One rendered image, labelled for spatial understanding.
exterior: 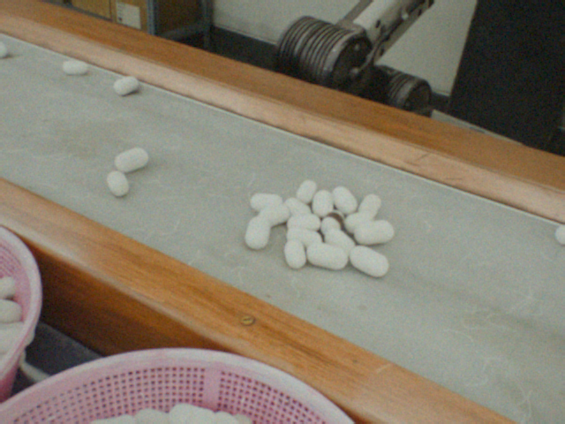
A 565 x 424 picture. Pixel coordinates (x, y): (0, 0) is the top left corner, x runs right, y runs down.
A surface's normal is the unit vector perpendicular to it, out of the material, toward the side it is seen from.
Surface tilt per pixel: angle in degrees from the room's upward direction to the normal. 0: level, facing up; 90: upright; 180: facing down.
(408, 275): 0
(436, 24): 90
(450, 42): 90
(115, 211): 0
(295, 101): 0
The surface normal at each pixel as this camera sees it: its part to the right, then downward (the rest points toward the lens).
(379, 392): 0.09, -0.83
